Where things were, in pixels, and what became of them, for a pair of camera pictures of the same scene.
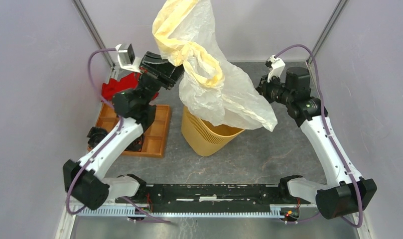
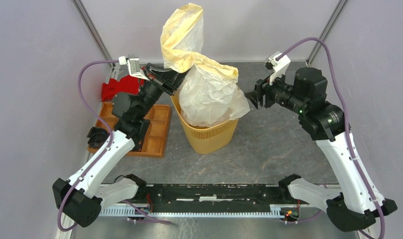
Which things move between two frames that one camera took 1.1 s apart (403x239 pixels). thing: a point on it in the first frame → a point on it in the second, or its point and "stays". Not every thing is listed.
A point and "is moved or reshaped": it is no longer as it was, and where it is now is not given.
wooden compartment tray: (155, 137) stays
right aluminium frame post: (334, 18) stays
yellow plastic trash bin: (205, 139) is moved or reshaped
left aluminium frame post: (86, 19) stays
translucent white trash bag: (185, 29) is moved or reshaped
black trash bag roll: (95, 134) stays
